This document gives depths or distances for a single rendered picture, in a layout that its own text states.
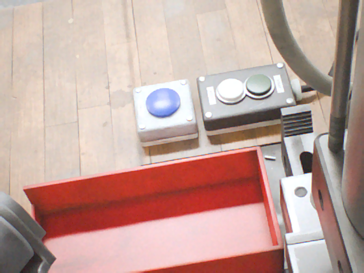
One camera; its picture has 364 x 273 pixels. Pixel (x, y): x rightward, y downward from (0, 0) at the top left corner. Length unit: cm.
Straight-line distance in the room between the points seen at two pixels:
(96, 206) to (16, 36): 30
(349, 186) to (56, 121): 60
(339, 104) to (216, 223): 45
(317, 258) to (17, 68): 61
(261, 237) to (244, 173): 7
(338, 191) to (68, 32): 68
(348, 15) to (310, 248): 19
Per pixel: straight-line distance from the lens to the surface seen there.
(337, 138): 35
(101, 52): 94
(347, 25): 29
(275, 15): 33
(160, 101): 82
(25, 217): 42
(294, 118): 73
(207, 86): 84
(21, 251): 41
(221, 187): 78
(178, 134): 82
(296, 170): 71
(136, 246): 76
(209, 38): 93
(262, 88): 82
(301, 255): 43
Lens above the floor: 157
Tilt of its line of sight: 54 degrees down
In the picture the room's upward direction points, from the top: 12 degrees counter-clockwise
